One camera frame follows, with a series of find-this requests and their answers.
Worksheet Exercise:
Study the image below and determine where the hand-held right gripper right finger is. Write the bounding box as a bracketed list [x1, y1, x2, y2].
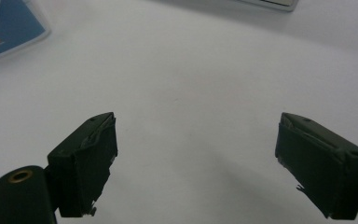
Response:
[274, 112, 358, 221]

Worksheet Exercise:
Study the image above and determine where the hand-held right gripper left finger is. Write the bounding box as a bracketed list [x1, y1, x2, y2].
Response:
[47, 111, 118, 218]

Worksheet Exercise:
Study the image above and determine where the blue packet with clear edge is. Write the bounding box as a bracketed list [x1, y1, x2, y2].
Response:
[0, 0, 51, 65]

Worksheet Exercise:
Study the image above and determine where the white flat box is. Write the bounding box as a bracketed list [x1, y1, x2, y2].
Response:
[236, 0, 300, 13]

